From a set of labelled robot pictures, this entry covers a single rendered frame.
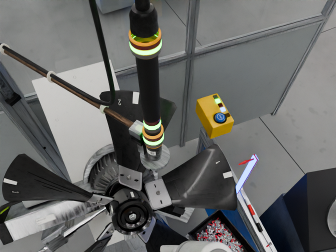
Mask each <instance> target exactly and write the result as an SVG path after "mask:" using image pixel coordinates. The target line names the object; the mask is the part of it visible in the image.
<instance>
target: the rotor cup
mask: <svg viewBox="0 0 336 252"><path fill-rule="evenodd" d="M144 185H145V183H144V182H142V191H138V190H135V189H133V188H130V187H128V186H125V185H123V184H120V183H119V178H117V179H115V180H114V181H113V182H111V183H110V184H109V186H108V187H107V188H106V190H105V193H104V195H106V196H110V197H114V199H113V200H112V201H111V202H109V203H108V204H106V205H105V208H106V210H107V211H108V212H109V213H110V216H111V222H112V225H113V227H114V228H115V229H116V230H117V231H118V232H119V233H121V234H123V235H127V236H132V235H137V234H139V233H141V232H143V231H144V230H145V229H146V228H147V227H148V226H149V225H150V223H151V221H152V218H153V209H152V207H151V204H150V202H149V199H148V196H147V193H146V190H145V187H144ZM131 192H133V195H134V197H132V195H131ZM111 206H112V209H113V212H112V210H111ZM131 214H136V219H135V220H130V219H129V216H130V215H131Z"/></svg>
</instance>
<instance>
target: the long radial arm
mask: <svg viewBox="0 0 336 252"><path fill-rule="evenodd" d="M73 184H74V185H76V186H78V187H80V188H82V189H84V190H86V191H88V192H90V193H95V192H96V191H95V187H94V186H93V187H91V186H90V179H88V183H85V184H83V180H81V181H78V182H75V183H73ZM100 206H101V205H99V206H98V204H95V203H92V202H88V201H87V202H85V203H82V202H77V201H67V200H48V201H45V202H42V203H39V204H36V205H33V206H31V207H27V208H25V206H24V204H23V203H22V202H20V203H17V204H14V205H12V206H11V207H10V210H9V212H8V214H7V216H6V219H5V221H4V223H5V225H6V227H7V229H8V231H9V233H10V235H11V237H12V239H13V240H14V241H15V240H18V239H21V238H24V237H26V236H29V235H32V234H34V233H37V232H40V231H43V230H45V229H48V228H51V227H53V226H56V225H59V224H62V223H64V222H67V221H70V220H72V219H75V218H78V217H81V216H83V215H86V214H89V213H91V212H94V211H97V210H100Z"/></svg>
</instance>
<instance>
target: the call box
mask: <svg viewBox="0 0 336 252"><path fill-rule="evenodd" d="M214 95H217V96H218V98H216V99H219V100H220V102H219V103H222V105H223V106H222V107H219V106H218V104H219V103H216V101H215V100H216V99H214V97H213V96H214ZM223 107H224V108H225V110H226V111H223V112H222V111H221V109H220V108H223ZM195 112H196V114H197V116H198V117H199V119H200V121H201V123H202V125H203V127H204V129H205V130H206V132H207V134H208V136H209V138H210V139H212V138H215V137H218V136H221V135H224V134H227V133H230V132H231V130H232V127H233V124H234V120H233V118H232V116H231V115H230V117H226V116H225V120H224V121H223V122H218V121H216V119H215V117H216V114H218V113H223V114H224V115H225V114H227V113H229V111H228V110H227V108H226V106H225V105H224V103H223V102H222V100H221V98H220V97H219V95H218V94H217V93H215V94H212V95H209V96H206V97H203V98H200V99H197V101H196V109H195ZM229 114H230V113H229Z"/></svg>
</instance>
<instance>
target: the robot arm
mask: <svg viewBox="0 0 336 252"><path fill-rule="evenodd" d="M325 220H326V225H327V228H328V230H329V231H330V233H331V234H332V235H333V236H335V237H336V197H335V198H334V199H333V201H332V202H331V203H330V205H329V207H328V209H327V212H326V219H325ZM160 252H232V250H231V249H230V248H229V247H228V246H227V245H225V244H223V243H221V242H212V241H195V240H188V241H185V242H183V243H181V244H180V245H162V246H161V247H160Z"/></svg>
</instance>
